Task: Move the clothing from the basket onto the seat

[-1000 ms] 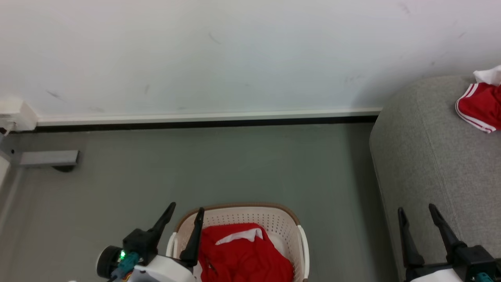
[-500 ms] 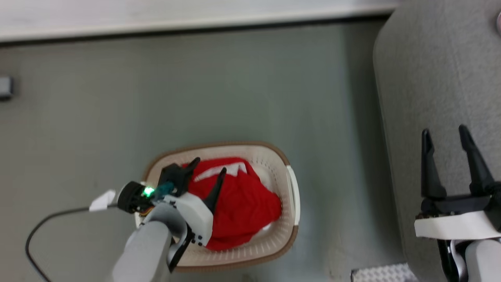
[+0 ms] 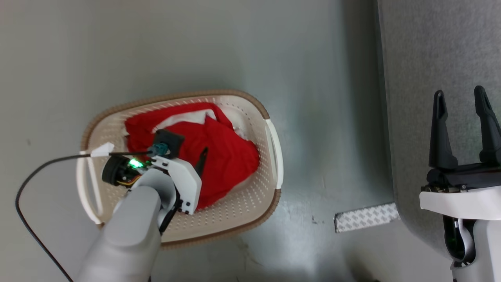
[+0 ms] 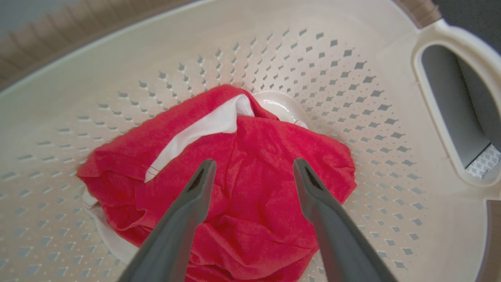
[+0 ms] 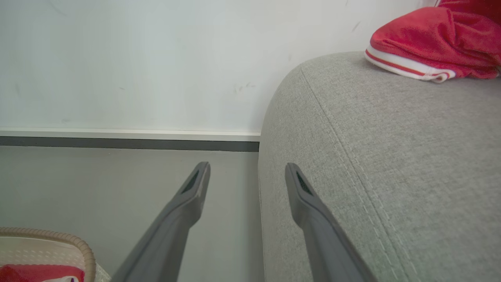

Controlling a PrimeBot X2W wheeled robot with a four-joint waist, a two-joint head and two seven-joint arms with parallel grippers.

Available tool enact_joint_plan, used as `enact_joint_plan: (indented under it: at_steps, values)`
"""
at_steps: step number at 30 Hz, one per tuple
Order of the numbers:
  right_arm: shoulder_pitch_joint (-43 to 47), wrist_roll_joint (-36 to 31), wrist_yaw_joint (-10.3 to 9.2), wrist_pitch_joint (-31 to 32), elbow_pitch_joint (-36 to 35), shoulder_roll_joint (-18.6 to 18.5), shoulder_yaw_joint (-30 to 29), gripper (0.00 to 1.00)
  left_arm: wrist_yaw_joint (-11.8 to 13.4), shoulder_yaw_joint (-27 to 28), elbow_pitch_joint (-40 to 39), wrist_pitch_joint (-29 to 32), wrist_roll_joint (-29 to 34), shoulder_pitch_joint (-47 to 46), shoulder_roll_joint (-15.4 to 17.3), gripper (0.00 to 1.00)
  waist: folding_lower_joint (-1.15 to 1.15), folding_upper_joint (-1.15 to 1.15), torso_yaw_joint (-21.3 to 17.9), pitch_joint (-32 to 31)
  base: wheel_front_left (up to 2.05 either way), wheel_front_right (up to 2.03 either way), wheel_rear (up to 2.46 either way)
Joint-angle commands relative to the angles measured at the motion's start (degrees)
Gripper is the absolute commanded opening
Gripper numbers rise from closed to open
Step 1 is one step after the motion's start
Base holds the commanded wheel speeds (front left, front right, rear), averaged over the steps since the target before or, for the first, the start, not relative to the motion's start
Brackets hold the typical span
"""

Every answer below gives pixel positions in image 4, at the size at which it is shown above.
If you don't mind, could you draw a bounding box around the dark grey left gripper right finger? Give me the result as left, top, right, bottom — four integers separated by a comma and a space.
293, 158, 398, 282

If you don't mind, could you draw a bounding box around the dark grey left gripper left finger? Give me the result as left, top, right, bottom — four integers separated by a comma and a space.
117, 159, 217, 282

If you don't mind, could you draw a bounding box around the white perforated laundry basket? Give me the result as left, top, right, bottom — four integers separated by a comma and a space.
0, 0, 501, 282

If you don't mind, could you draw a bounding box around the red and white garment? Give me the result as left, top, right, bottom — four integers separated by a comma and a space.
76, 84, 357, 282

